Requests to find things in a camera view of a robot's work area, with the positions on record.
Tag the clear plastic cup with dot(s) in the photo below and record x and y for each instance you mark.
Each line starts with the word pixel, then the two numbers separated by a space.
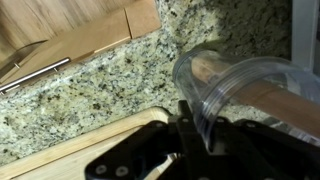
pixel 186 86

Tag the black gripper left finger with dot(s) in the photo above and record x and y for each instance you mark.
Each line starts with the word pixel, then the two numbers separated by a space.
pixel 160 140

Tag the large wooden cutting board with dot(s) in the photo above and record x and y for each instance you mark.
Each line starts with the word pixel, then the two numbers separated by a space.
pixel 83 136

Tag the small wooden cutting board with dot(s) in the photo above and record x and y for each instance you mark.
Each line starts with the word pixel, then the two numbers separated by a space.
pixel 66 166

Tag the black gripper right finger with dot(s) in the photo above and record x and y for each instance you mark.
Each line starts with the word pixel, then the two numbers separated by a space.
pixel 266 156

